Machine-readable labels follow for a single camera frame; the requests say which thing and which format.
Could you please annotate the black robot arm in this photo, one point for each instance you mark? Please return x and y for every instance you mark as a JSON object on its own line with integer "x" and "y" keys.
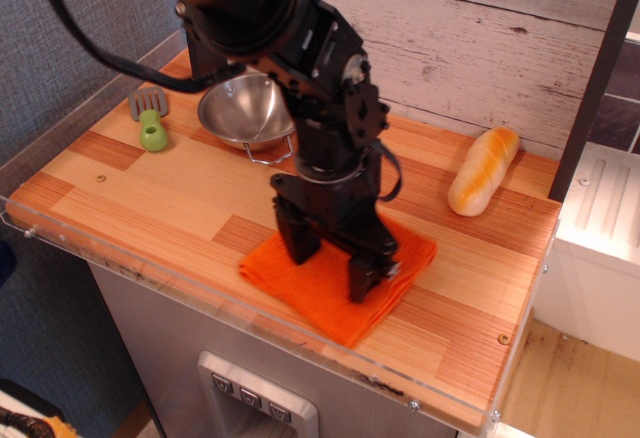
{"x": 319, "y": 62}

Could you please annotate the dark right frame post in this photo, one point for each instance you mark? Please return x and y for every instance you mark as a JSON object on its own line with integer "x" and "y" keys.
{"x": 619, "y": 24}

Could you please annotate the toy bread loaf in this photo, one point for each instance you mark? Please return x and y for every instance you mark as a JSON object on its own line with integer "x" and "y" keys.
{"x": 482, "y": 172}

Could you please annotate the yellow object at corner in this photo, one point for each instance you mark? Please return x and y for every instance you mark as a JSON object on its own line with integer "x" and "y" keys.
{"x": 51, "y": 427}

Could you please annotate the clear acrylic edge guard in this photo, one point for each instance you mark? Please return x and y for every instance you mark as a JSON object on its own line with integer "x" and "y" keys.
{"x": 447, "y": 344}

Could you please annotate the green handled grey spatula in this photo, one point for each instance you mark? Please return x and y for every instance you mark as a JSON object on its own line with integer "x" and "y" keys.
{"x": 147, "y": 107}

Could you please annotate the white toy sink unit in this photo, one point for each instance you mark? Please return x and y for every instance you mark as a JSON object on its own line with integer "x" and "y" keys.
{"x": 590, "y": 287}

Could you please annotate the silver dispenser panel with buttons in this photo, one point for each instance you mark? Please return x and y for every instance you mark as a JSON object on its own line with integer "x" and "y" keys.
{"x": 244, "y": 404}

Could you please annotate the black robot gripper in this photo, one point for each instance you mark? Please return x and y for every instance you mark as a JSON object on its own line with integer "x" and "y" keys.
{"x": 342, "y": 212}

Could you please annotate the grey toy fridge cabinet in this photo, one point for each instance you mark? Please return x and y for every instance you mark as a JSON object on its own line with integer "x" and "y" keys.
{"x": 165, "y": 337}

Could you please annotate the stainless steel bowl with handles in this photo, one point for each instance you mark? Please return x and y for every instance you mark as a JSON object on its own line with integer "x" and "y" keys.
{"x": 248, "y": 113}

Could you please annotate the orange cloth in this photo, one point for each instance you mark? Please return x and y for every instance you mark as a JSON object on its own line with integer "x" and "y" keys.
{"x": 319, "y": 289}

